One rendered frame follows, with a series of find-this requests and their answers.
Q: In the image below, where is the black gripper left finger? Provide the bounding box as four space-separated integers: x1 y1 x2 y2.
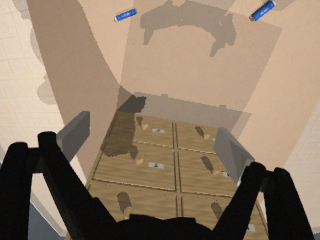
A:
0 111 134 240

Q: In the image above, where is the small wooden chest of drawers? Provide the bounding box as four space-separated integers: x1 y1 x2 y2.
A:
85 111 269 236

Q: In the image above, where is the dark blue battery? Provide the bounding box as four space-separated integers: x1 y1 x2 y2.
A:
115 9 137 21

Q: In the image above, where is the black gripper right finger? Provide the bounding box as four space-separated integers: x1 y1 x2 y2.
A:
206 127 315 240

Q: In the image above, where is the blue aa battery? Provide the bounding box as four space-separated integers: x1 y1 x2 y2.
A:
252 0 276 21

